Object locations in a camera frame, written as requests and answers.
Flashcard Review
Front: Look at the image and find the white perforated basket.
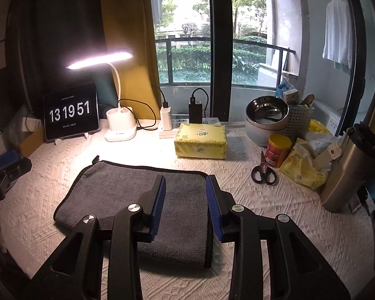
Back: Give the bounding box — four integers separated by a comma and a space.
285, 105, 314, 142

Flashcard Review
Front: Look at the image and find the yellow curtain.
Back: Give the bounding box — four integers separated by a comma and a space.
101, 0, 161, 119

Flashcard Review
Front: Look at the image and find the red and yellow can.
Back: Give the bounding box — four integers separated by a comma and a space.
265, 133, 292, 168

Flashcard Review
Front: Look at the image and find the white pot under bowl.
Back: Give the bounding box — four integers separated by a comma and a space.
245, 117, 288, 147

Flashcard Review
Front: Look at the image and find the white charger with cable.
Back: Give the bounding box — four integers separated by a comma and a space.
152, 85, 173, 131

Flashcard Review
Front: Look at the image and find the steel bowl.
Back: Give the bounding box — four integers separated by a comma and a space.
246, 95, 290, 125

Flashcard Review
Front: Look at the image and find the black tablet showing clock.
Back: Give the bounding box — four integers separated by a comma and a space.
43, 83, 99, 141

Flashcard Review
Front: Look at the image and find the dark green curtain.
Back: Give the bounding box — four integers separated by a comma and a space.
5, 0, 113, 119

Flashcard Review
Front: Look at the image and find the clear plastic bag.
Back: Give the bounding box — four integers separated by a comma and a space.
4, 104, 33, 146

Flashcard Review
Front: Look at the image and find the steel thermos bottle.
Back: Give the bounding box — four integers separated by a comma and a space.
320, 122, 375, 213

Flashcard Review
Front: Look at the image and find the purple and grey towel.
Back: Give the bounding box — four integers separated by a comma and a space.
53, 160, 213, 270

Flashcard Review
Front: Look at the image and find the cardboard box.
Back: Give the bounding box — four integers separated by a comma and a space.
19, 127, 46, 158

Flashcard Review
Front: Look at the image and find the white hanging shirt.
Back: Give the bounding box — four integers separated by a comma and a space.
322, 0, 352, 69

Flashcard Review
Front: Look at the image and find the yellow wet wipes pack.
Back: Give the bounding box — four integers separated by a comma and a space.
279, 138, 329, 190

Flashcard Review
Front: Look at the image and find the white desk lamp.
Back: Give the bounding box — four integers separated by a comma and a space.
66, 49, 137, 142

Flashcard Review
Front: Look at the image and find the black power bank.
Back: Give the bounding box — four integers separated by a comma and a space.
188, 87, 209, 124

